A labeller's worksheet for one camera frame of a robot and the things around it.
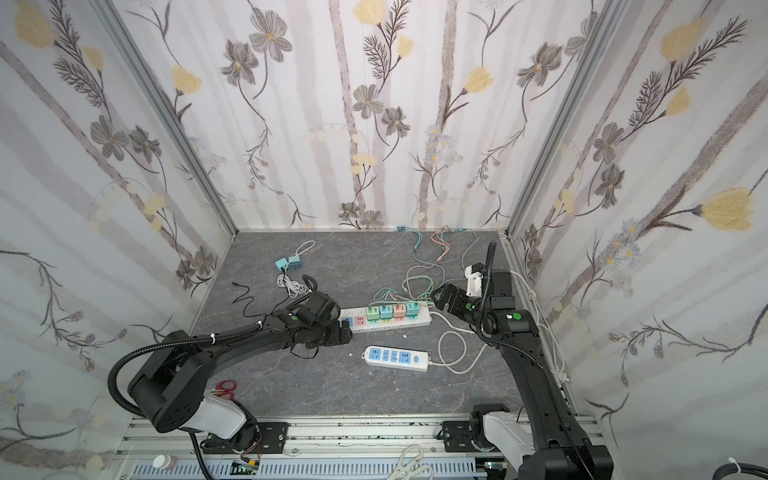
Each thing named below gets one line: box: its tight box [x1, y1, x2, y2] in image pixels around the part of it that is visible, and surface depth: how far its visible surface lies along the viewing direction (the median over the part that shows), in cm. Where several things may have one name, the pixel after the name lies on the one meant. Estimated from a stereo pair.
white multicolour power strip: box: [340, 306, 432, 334], surface depth 95 cm
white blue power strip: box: [362, 346, 429, 373], surface depth 87 cm
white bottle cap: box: [153, 454, 171, 469], surface depth 69 cm
